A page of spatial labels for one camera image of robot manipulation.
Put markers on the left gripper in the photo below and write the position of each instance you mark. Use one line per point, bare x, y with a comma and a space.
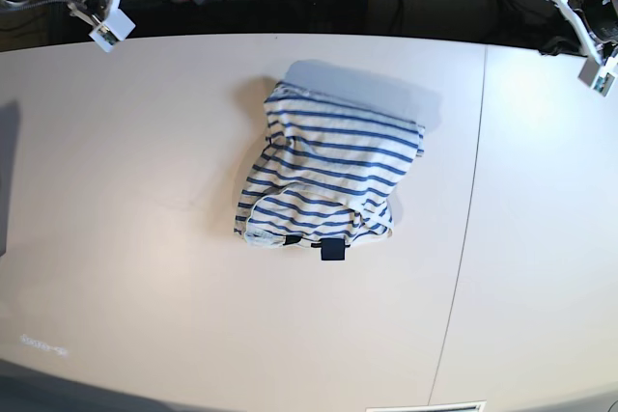
558, 45

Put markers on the blue white striped T-shirt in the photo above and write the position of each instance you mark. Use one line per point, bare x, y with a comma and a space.
325, 176

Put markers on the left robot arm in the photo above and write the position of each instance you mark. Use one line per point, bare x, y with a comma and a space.
558, 26

